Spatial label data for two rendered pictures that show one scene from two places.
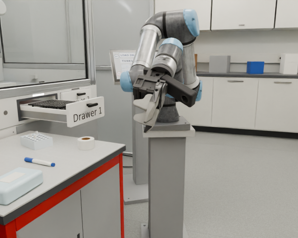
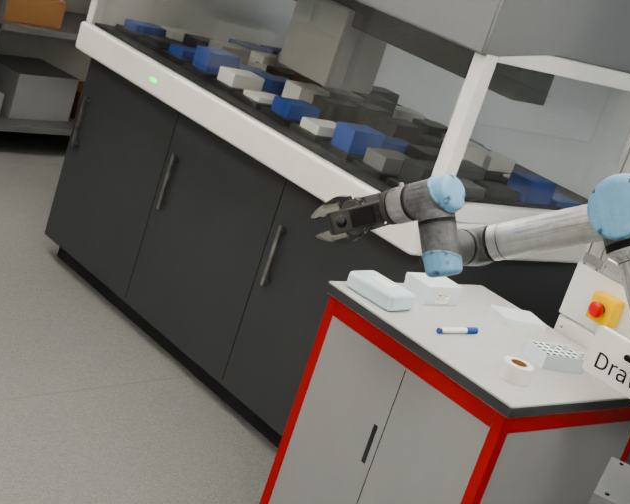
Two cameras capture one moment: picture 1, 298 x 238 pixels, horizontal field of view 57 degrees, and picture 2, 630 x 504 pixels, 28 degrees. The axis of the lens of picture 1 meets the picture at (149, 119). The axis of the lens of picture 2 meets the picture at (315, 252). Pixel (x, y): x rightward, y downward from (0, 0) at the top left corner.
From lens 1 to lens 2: 291 cm
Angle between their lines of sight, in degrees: 105
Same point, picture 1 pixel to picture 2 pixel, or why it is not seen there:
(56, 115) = not seen: hidden behind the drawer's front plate
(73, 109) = (604, 342)
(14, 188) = (358, 278)
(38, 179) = (382, 299)
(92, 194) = (418, 403)
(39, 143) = (530, 347)
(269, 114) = not seen: outside the picture
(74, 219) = (381, 396)
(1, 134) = not seen: hidden behind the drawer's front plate
